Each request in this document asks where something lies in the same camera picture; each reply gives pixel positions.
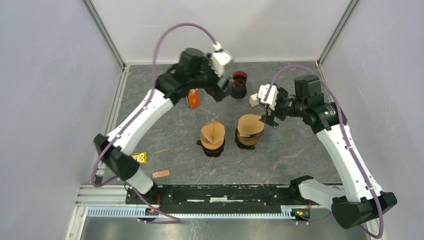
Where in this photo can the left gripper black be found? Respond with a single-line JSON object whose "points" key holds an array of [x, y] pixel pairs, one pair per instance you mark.
{"points": [[217, 92]]}

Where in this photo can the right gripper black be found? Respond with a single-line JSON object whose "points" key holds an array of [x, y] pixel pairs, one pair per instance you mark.
{"points": [[268, 118]]}

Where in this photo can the orange coffee filter box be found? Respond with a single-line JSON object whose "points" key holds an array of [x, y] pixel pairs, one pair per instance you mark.
{"points": [[193, 99]]}

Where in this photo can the brown paper coffee filter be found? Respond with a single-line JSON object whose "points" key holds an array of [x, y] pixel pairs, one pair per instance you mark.
{"points": [[214, 124]]}

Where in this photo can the clear glass dripper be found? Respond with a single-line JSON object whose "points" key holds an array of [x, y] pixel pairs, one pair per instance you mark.
{"points": [[212, 139]]}

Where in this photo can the brown glass dripper cup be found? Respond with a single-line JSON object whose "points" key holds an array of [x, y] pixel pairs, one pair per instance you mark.
{"points": [[212, 153]]}

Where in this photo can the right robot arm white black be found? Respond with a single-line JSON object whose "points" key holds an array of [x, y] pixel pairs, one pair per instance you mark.
{"points": [[361, 198]]}

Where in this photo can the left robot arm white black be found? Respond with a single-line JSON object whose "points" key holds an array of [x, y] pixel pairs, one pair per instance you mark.
{"points": [[194, 70]]}

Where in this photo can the green glass dripper cup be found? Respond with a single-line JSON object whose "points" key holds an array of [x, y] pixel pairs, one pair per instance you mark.
{"points": [[245, 147]]}

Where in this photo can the colourful toy block stack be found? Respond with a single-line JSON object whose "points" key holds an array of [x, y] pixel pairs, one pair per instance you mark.
{"points": [[253, 100]]}

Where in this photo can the dark red black carafe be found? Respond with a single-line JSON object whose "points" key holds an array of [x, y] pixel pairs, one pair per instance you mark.
{"points": [[238, 89]]}

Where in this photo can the flat wooden block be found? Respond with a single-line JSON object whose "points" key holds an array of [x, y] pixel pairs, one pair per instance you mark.
{"points": [[161, 174]]}

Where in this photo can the yellow green toy figure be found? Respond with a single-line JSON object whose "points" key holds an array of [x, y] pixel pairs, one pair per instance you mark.
{"points": [[141, 157]]}

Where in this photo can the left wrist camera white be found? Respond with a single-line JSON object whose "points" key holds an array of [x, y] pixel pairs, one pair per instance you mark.
{"points": [[219, 60]]}

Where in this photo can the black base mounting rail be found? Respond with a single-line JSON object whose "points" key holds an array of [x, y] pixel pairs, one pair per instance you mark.
{"points": [[204, 199]]}

